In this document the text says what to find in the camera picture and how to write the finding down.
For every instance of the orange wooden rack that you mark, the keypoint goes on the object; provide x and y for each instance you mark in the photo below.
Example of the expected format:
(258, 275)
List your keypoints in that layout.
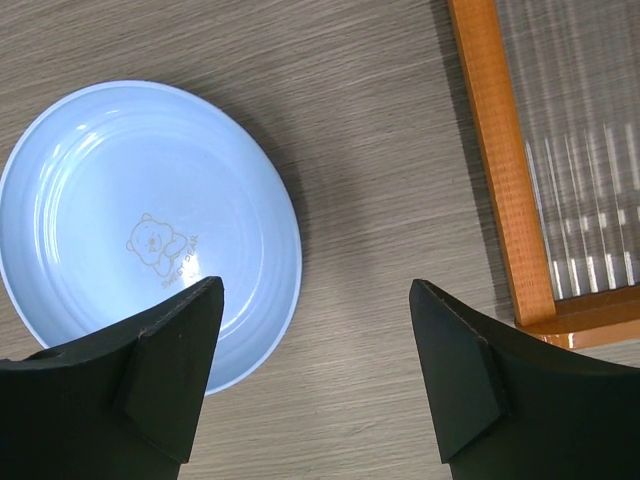
(577, 323)

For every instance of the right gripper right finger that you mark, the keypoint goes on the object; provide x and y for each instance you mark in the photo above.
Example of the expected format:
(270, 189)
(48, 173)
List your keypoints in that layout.
(506, 405)

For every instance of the light blue plate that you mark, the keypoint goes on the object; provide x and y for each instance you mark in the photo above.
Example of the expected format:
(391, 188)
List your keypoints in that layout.
(123, 194)

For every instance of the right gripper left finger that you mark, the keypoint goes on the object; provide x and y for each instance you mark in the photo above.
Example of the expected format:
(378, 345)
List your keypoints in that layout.
(121, 403)

